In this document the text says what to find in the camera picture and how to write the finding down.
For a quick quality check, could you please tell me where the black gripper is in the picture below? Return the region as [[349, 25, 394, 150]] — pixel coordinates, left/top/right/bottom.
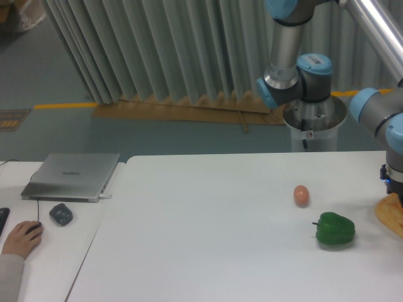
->
[[380, 164, 403, 208]]

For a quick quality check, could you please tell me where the golden brown bread loaf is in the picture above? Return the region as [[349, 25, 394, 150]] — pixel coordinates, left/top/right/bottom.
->
[[374, 193, 403, 238]]

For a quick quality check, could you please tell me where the black computer mouse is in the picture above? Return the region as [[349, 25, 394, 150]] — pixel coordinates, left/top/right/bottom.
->
[[25, 221, 42, 235]]

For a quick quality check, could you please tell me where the beige sleeved forearm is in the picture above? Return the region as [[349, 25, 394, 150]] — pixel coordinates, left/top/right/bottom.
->
[[1, 254, 25, 302]]

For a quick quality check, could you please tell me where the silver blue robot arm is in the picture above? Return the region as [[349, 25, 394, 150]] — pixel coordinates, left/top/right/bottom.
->
[[257, 1, 402, 196]]

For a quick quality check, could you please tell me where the person's bare hand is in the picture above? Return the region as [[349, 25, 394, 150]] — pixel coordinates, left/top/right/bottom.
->
[[1, 221, 44, 260]]

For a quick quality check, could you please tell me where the green bell pepper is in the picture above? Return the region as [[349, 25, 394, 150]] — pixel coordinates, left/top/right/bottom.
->
[[312, 212, 355, 245]]

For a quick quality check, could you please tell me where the brown egg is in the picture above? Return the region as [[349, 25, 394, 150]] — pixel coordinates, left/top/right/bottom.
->
[[293, 185, 310, 208]]

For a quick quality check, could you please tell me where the brown cardboard sheet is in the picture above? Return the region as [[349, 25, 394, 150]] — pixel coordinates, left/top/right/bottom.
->
[[93, 91, 284, 126]]

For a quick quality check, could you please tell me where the pale green pleated curtain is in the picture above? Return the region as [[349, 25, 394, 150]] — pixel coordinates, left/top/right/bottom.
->
[[40, 0, 403, 106]]

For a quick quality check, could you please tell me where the silver closed laptop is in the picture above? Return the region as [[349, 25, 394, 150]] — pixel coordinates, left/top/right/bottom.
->
[[21, 153, 120, 202]]

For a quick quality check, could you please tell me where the dark grey round device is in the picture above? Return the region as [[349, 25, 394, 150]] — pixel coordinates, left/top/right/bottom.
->
[[49, 203, 74, 227]]

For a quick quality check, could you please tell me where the black keyboard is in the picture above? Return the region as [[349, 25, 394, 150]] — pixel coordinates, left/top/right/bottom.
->
[[0, 208, 10, 235]]

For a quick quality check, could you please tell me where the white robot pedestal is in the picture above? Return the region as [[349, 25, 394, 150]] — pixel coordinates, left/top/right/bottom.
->
[[283, 96, 347, 152]]

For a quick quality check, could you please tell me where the white laptop cable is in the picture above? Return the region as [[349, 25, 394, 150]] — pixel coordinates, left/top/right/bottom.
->
[[99, 162, 122, 199]]

